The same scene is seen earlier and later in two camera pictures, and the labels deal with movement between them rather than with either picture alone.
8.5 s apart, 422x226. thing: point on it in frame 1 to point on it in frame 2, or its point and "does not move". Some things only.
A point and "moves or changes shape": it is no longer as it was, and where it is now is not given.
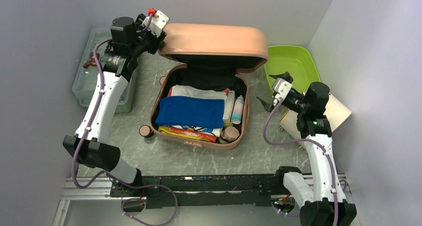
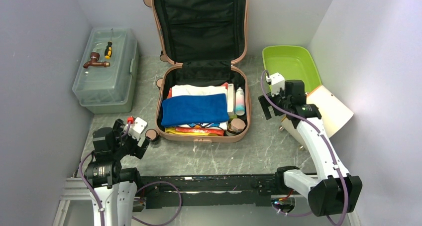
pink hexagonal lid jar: [231, 133] to [237, 125]
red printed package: [206, 136] to [211, 132]
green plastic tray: [296, 60] does not move
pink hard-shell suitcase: [214, 56] moves or changes shape
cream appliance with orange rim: [336, 113] does not move
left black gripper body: [149, 42] to [129, 145]
